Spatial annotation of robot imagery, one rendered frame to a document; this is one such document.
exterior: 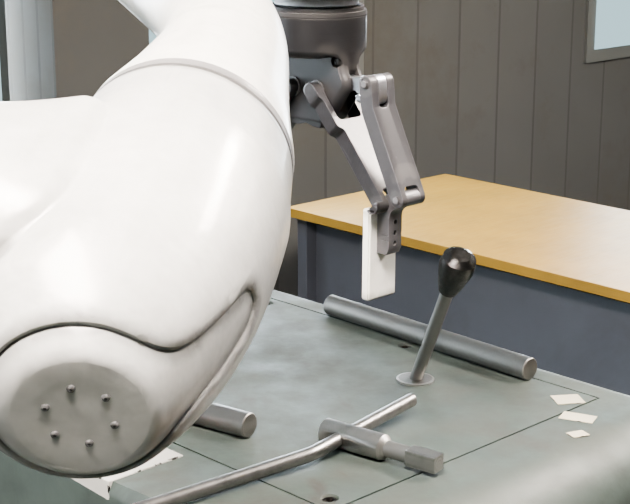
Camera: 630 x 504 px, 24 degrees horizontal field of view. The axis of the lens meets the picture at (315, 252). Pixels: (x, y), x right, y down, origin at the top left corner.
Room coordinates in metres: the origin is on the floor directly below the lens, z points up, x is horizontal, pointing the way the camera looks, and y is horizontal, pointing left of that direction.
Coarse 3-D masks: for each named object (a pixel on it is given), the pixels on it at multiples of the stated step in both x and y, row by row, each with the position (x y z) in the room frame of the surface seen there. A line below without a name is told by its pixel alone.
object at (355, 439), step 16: (320, 432) 1.13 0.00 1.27; (336, 432) 1.12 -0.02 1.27; (352, 432) 1.12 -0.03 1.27; (368, 432) 1.11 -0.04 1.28; (352, 448) 1.11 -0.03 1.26; (368, 448) 1.10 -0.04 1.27; (384, 448) 1.10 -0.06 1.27; (400, 448) 1.09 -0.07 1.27; (416, 448) 1.09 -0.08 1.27; (416, 464) 1.08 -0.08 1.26; (432, 464) 1.07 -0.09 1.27
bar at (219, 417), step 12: (216, 408) 1.17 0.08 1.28; (228, 408) 1.16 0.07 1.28; (204, 420) 1.17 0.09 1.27; (216, 420) 1.16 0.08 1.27; (228, 420) 1.15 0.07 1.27; (240, 420) 1.15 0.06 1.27; (252, 420) 1.16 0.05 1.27; (228, 432) 1.16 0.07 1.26; (240, 432) 1.15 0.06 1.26; (252, 432) 1.16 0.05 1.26
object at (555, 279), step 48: (384, 192) 4.42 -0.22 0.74; (432, 192) 4.42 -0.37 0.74; (480, 192) 4.42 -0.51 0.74; (528, 192) 4.42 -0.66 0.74; (336, 240) 4.16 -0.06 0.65; (432, 240) 3.82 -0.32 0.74; (480, 240) 3.82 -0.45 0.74; (528, 240) 3.82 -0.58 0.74; (576, 240) 3.82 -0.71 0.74; (624, 240) 3.82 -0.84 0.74; (336, 288) 4.16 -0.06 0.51; (432, 288) 3.88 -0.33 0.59; (480, 288) 3.76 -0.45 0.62; (528, 288) 3.64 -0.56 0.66; (576, 288) 3.44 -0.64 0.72; (624, 288) 3.36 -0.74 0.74; (480, 336) 3.75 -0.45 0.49; (528, 336) 3.63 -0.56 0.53; (576, 336) 3.52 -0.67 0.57; (624, 336) 3.42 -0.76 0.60; (624, 384) 3.41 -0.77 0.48
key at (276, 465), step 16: (400, 400) 1.19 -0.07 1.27; (416, 400) 1.20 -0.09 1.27; (368, 416) 1.16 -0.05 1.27; (384, 416) 1.17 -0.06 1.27; (304, 448) 1.09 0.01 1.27; (320, 448) 1.10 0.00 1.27; (336, 448) 1.11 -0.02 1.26; (256, 464) 1.06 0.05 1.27; (272, 464) 1.07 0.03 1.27; (288, 464) 1.07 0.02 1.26; (208, 480) 1.03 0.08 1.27; (224, 480) 1.04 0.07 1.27; (240, 480) 1.05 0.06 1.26; (160, 496) 1.01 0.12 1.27; (176, 496) 1.01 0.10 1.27; (192, 496) 1.02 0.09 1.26
